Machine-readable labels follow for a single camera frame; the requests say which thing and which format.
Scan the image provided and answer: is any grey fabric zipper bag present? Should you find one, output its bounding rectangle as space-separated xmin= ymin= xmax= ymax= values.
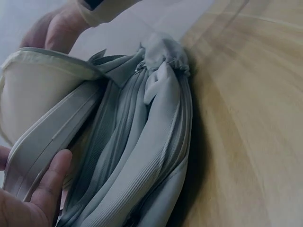
xmin=0 ymin=32 xmax=194 ymax=227

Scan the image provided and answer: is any person's left hand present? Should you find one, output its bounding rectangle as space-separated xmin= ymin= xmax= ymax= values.
xmin=0 ymin=145 xmax=73 ymax=227

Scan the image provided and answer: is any person's right hand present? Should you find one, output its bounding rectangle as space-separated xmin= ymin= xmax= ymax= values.
xmin=19 ymin=0 xmax=95 ymax=51

